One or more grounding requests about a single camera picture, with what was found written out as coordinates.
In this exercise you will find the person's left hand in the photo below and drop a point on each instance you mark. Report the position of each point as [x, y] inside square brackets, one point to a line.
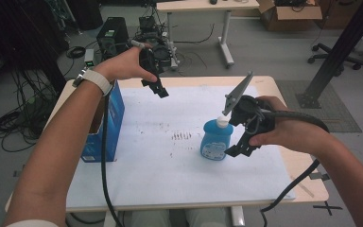
[123, 66]

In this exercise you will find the open cardboard box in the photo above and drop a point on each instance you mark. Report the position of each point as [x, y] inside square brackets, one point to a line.
[291, 14]

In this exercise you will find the grey floor mat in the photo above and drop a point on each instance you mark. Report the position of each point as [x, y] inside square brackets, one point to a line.
[334, 110]

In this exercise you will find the white desk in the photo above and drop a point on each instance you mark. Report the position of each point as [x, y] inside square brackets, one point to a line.
[208, 6]

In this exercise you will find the black computer mouse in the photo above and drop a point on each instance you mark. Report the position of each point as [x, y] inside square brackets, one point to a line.
[213, 1]

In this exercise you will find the grey open computer case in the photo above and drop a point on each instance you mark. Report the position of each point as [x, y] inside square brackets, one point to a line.
[148, 25]

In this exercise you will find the black computer tower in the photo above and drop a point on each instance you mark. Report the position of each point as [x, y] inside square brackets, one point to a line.
[112, 36]

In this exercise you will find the blue bottle with white cap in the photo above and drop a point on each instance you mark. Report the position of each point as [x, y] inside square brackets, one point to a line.
[216, 140]

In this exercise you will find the black metal stand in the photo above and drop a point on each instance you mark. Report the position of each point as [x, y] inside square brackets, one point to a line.
[337, 56]

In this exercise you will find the grey tape strip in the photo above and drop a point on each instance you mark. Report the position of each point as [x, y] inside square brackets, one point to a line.
[319, 176]

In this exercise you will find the person's right hand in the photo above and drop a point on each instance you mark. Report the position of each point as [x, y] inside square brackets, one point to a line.
[288, 130]

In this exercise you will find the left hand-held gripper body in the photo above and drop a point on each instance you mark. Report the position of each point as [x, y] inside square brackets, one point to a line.
[149, 61]

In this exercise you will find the black curtain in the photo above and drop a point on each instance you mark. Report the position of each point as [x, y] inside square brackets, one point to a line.
[19, 31]

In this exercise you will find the small device with green light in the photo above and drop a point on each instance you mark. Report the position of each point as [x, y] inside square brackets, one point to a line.
[89, 58]

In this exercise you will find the white table leg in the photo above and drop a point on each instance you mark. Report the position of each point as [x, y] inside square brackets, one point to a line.
[238, 217]

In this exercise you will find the blue cardboard box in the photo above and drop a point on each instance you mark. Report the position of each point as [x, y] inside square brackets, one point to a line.
[110, 126]

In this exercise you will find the black office chair base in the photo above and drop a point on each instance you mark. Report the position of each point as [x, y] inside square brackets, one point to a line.
[331, 56]

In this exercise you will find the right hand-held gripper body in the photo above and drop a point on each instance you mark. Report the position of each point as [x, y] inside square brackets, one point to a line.
[249, 113]

